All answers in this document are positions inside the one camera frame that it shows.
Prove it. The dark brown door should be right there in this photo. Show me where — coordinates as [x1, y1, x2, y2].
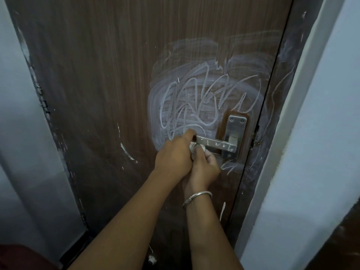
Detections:
[305, 195, 360, 270]

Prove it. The silver metal door handle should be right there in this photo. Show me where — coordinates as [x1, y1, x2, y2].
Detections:
[194, 115, 248, 160]

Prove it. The person's right forearm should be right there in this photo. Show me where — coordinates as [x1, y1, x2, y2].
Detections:
[184, 193, 245, 270]

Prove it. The dark red plastic chair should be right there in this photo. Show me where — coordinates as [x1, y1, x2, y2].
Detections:
[0, 244, 61, 270]

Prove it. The person's right hand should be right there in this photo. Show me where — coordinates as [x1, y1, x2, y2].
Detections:
[183, 144, 221, 199]

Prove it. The person's left hand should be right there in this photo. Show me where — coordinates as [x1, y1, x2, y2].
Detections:
[151, 129, 197, 185]

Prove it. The small white cloth wad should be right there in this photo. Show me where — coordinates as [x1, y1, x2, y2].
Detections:
[190, 142, 212, 161]

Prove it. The person's left forearm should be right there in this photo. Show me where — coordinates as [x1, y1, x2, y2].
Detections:
[67, 171, 180, 270]

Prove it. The silver bangle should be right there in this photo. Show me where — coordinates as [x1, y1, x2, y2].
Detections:
[182, 191, 213, 209]

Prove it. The brown wooden door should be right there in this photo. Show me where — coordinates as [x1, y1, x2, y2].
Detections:
[4, 0, 294, 270]

